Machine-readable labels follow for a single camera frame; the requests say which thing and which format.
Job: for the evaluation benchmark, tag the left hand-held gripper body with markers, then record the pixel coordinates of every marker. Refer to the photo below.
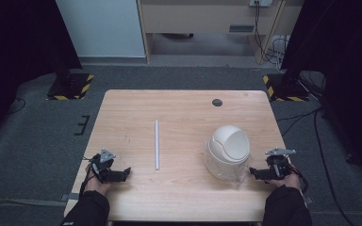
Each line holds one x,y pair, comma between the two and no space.
105,174

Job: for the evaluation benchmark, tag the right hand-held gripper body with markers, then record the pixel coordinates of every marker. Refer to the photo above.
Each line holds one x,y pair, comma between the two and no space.
278,168

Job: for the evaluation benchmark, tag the white swing-lid trash can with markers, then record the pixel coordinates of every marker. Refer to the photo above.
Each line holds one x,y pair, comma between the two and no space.
229,144

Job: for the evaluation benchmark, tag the long white tube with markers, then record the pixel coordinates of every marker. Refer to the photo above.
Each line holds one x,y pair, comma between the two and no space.
157,144

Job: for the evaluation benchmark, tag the person's left hand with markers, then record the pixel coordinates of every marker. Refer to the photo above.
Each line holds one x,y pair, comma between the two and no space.
96,186

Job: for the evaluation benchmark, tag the person's right hand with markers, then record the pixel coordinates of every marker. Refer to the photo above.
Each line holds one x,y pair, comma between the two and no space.
290,182

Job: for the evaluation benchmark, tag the clear plastic bag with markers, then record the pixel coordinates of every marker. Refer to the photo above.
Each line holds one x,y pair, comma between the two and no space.
243,177

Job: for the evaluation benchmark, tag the dark round table grommet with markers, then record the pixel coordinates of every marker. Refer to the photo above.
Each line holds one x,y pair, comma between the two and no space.
217,102

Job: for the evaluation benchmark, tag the black striped stand base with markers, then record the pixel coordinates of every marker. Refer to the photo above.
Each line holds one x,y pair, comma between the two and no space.
70,88
284,89

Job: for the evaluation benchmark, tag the black curtain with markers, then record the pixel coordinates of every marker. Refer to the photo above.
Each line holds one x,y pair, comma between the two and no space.
19,47
342,62

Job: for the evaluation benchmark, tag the white panel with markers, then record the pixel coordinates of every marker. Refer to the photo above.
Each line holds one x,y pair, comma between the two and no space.
103,28

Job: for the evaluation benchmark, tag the light wooden desk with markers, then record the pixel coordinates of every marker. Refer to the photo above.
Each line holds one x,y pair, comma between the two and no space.
201,19

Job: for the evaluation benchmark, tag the grey wall socket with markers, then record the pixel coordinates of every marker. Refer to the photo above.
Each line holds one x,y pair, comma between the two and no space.
260,2

